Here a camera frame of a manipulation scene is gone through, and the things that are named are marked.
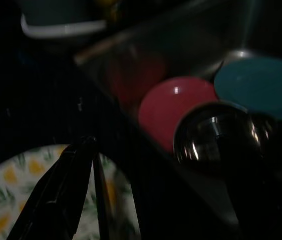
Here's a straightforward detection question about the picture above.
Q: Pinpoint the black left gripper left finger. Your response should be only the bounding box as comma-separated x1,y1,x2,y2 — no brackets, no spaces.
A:
7,135,97,240

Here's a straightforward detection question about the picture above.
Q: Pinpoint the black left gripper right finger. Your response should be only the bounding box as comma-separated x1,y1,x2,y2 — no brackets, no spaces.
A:
92,152,121,240

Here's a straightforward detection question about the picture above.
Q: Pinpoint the white plate with lemon print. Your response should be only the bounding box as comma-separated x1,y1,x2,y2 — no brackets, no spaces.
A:
0,144,141,240

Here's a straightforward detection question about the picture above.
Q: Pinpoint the pink plastic plate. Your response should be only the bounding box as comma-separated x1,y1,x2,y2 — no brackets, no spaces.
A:
138,76,219,154

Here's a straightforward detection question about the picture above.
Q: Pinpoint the shiny steel bowl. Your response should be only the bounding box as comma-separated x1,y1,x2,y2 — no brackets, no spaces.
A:
172,101,278,173

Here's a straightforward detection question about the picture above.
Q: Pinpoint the white rimmed grey bowl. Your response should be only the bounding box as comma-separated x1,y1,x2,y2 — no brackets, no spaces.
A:
20,0,108,43

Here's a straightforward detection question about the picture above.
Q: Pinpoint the stainless steel sink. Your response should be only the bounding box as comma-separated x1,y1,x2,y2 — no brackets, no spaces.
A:
73,0,282,240

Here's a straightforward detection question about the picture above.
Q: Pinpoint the teal plastic plate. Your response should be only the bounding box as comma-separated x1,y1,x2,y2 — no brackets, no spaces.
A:
213,57,282,121

